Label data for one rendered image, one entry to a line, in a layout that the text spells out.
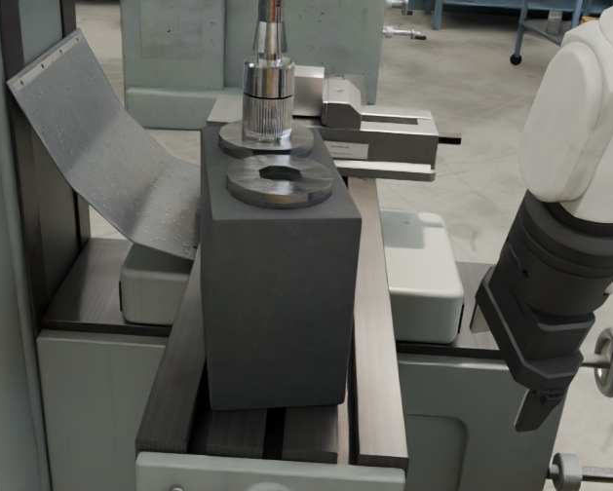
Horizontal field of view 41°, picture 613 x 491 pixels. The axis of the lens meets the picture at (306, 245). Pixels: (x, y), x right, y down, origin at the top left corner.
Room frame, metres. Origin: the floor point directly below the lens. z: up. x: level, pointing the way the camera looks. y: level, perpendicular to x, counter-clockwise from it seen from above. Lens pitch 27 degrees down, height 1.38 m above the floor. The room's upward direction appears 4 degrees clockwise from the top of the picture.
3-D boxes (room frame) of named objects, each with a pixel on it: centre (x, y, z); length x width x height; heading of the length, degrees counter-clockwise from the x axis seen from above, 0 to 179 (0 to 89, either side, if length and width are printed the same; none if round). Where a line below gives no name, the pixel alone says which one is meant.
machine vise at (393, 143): (1.21, -0.01, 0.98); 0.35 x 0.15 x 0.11; 90
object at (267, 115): (0.73, 0.04, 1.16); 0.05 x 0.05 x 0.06
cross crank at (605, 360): (1.13, -0.48, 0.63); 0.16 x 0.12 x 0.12; 90
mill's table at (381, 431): (1.12, 0.01, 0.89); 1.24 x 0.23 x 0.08; 0
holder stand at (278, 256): (0.68, 0.03, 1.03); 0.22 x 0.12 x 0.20; 11
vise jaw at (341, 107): (1.21, -0.04, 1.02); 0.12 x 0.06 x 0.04; 0
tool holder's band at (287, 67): (0.73, 0.04, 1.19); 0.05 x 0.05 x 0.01
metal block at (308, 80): (1.21, 0.02, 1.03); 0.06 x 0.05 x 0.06; 0
